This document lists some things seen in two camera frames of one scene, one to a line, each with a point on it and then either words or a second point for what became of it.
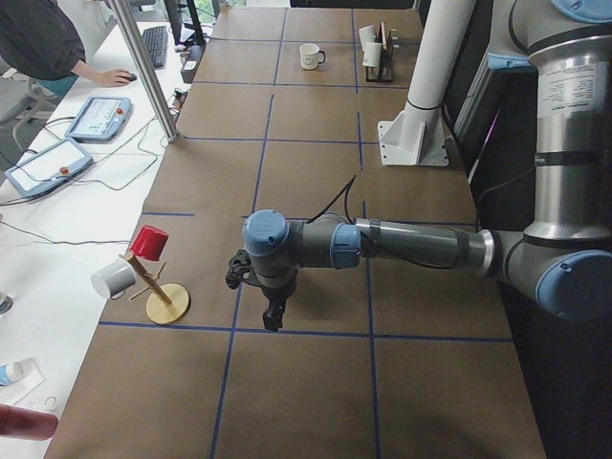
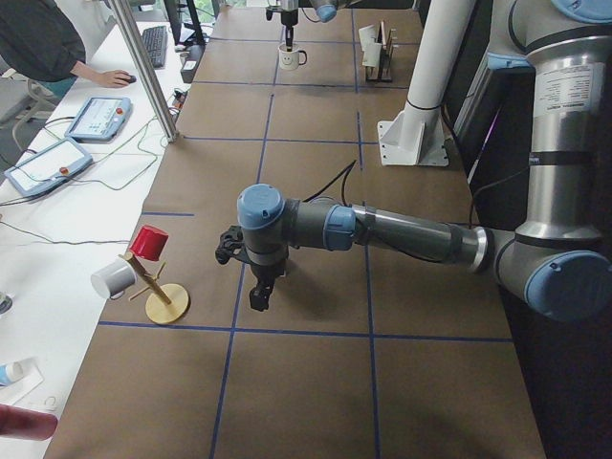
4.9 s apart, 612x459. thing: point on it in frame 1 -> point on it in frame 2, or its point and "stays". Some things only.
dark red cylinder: [27, 424] stays
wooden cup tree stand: [166, 303] stays
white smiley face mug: [311, 56] -> [290, 59]
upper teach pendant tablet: [99, 120] stays
